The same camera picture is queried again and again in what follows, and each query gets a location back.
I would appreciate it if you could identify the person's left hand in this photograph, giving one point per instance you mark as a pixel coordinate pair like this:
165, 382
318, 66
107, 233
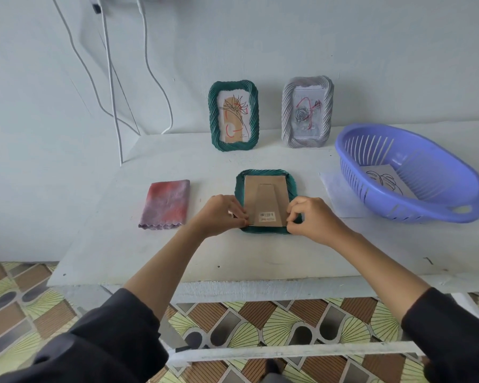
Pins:
213, 217

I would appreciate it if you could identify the person's right hand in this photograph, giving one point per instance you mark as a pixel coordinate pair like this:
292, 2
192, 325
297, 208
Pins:
317, 221

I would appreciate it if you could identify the person's right thumb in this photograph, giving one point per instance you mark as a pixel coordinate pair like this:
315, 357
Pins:
296, 228

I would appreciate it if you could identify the person's left thumb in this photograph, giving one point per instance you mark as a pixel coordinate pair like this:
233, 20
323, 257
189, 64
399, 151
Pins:
237, 223

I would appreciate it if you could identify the brown cardboard frame backing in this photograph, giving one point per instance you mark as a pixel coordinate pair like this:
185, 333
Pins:
265, 195

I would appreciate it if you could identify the green photo frame with stand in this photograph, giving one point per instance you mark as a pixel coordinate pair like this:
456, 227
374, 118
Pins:
291, 187

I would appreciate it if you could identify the person's right forearm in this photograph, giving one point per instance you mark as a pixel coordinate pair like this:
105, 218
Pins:
383, 271

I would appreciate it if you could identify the person's left forearm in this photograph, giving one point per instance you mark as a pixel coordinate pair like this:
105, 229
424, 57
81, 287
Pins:
159, 271

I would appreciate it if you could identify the white paper sheet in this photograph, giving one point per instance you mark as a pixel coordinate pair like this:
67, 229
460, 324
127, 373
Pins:
337, 195

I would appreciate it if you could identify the red purple folded cloth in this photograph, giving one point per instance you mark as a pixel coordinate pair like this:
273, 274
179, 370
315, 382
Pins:
165, 203

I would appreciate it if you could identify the white paper with leaf drawing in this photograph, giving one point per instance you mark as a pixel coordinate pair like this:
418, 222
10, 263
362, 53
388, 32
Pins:
387, 177

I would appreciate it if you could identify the white table crossbar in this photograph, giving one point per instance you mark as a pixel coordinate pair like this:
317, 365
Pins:
295, 351

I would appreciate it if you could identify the purple plastic slotted basket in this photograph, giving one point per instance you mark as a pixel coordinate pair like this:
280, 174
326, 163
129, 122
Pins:
431, 171

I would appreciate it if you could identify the green frame with flower drawing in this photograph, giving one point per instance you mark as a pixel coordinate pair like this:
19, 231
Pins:
213, 115

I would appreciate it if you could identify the grey frame with rose drawing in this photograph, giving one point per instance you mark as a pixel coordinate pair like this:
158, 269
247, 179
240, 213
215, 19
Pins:
327, 111

